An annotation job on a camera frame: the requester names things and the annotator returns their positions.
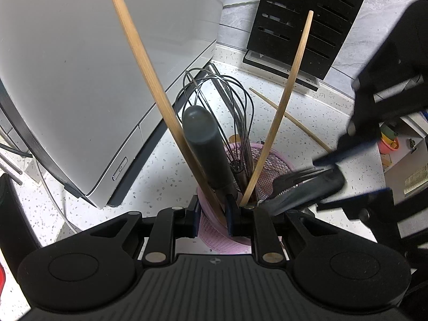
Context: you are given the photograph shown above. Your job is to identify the wooden chopstick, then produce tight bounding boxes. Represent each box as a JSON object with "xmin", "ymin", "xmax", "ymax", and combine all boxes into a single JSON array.
[
  {"xmin": 103, "ymin": 0, "xmax": 228, "ymax": 224},
  {"xmin": 239, "ymin": 11, "xmax": 314, "ymax": 207},
  {"xmin": 249, "ymin": 88, "xmax": 332, "ymax": 153}
]

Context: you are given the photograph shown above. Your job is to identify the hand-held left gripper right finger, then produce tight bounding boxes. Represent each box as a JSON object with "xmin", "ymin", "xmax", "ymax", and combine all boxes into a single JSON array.
[{"xmin": 226, "ymin": 194, "xmax": 345, "ymax": 263}]

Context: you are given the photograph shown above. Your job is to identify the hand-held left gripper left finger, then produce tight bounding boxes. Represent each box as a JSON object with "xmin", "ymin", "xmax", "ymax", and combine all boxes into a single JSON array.
[{"xmin": 89, "ymin": 196, "xmax": 201, "ymax": 264}]

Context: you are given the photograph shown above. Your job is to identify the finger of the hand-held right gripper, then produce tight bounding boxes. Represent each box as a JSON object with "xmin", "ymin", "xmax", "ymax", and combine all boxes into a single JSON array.
[
  {"xmin": 315, "ymin": 187, "xmax": 396, "ymax": 222},
  {"xmin": 312, "ymin": 123, "xmax": 382, "ymax": 168}
]

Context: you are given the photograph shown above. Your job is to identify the white charging cable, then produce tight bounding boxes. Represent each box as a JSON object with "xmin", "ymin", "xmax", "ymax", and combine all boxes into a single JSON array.
[{"xmin": 36, "ymin": 164, "xmax": 84, "ymax": 234}]

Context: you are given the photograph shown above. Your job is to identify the steel wire whisk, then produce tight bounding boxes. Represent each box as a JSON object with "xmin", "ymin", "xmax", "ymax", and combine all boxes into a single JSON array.
[{"xmin": 175, "ymin": 68, "xmax": 255, "ymax": 182}]

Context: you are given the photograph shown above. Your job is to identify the pink mesh utensil holder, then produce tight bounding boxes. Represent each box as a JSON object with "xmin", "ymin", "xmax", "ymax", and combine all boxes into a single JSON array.
[{"xmin": 197, "ymin": 143, "xmax": 297, "ymax": 254}]

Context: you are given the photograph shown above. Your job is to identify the gray plastic spatula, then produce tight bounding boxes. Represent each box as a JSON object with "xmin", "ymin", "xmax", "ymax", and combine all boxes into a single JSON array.
[{"xmin": 259, "ymin": 167, "xmax": 346, "ymax": 217}]

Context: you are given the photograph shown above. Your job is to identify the gray handle kitchen tool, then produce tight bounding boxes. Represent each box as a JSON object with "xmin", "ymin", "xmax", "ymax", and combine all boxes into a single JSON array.
[{"xmin": 182, "ymin": 105, "xmax": 242, "ymax": 202}]

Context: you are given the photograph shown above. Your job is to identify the thin metal rod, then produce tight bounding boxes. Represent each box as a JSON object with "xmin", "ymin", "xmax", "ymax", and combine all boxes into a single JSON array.
[
  {"xmin": 0, "ymin": 160, "xmax": 24, "ymax": 175},
  {"xmin": 0, "ymin": 170, "xmax": 23, "ymax": 185}
]

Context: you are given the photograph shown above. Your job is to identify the white black countertop appliance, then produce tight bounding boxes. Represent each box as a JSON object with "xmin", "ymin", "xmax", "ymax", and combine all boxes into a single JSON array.
[{"xmin": 0, "ymin": 0, "xmax": 224, "ymax": 210}]

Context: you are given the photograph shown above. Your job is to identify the black slotted knife block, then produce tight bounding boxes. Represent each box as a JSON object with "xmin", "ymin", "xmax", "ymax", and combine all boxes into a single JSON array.
[{"xmin": 243, "ymin": 0, "xmax": 371, "ymax": 91}]

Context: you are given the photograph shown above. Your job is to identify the steel tongs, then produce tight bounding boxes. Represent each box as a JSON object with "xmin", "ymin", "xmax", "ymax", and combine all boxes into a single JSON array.
[{"xmin": 213, "ymin": 73, "xmax": 252, "ymax": 188}]

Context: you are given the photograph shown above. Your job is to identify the pink plastic bowl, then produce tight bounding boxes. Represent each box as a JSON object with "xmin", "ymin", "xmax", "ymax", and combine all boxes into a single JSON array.
[{"xmin": 378, "ymin": 124, "xmax": 401, "ymax": 155}]

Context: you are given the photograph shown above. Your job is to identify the black power cable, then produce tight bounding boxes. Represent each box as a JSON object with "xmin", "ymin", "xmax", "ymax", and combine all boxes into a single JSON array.
[{"xmin": 0, "ymin": 142, "xmax": 33, "ymax": 159}]

